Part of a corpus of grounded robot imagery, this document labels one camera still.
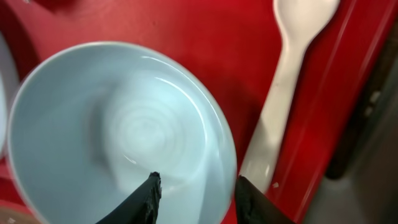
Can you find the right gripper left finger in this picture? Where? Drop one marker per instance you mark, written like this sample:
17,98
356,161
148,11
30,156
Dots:
141,207

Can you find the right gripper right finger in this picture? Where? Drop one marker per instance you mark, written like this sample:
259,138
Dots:
253,207

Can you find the light blue small bowl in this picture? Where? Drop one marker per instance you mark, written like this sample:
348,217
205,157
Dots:
90,124

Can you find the white plastic spoon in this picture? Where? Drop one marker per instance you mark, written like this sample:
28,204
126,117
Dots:
299,22

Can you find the grey dishwasher rack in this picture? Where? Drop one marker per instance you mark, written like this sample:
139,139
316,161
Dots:
360,183

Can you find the red serving tray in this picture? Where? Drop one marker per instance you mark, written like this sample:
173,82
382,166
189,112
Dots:
232,47

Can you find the light blue plate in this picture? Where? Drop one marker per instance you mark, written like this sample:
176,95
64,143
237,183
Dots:
9,85

